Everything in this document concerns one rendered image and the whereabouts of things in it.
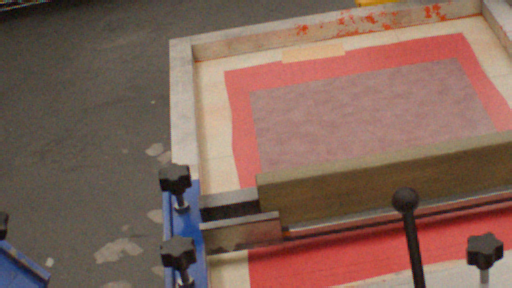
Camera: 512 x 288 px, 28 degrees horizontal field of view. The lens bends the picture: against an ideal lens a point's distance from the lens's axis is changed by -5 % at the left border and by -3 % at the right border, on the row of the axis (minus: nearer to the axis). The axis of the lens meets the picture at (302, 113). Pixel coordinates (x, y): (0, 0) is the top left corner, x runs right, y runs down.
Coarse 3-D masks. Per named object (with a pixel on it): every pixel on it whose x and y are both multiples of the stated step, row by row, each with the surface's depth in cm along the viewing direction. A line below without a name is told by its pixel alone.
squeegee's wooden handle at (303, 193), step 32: (352, 160) 129; (384, 160) 128; (416, 160) 128; (448, 160) 129; (480, 160) 129; (288, 192) 128; (320, 192) 129; (352, 192) 129; (384, 192) 130; (448, 192) 131
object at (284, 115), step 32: (288, 64) 177; (320, 64) 176; (256, 96) 169; (288, 96) 168; (320, 96) 166; (352, 96) 165; (256, 128) 160; (288, 128) 159; (320, 128) 158; (352, 128) 157; (256, 160) 152; (288, 160) 151; (320, 160) 150; (256, 256) 132; (288, 256) 132; (320, 256) 131; (352, 256) 130; (384, 256) 129
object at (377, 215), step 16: (480, 192) 131; (496, 192) 131; (384, 208) 131; (432, 208) 130; (448, 208) 131; (288, 224) 131; (304, 224) 130; (320, 224) 130; (336, 224) 130; (352, 224) 130
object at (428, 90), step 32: (352, 64) 174; (384, 64) 173; (416, 64) 172; (448, 64) 170; (480, 64) 169; (384, 96) 164; (416, 96) 162; (448, 96) 161; (480, 96) 160; (384, 128) 155; (416, 128) 154; (448, 128) 153; (480, 128) 152; (416, 224) 134; (448, 224) 133; (480, 224) 132; (448, 256) 127
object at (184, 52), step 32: (416, 0) 185; (448, 0) 183; (480, 0) 183; (224, 32) 183; (256, 32) 182; (288, 32) 182; (320, 32) 183; (352, 32) 183; (192, 64) 175; (192, 96) 164; (192, 128) 156; (192, 160) 148
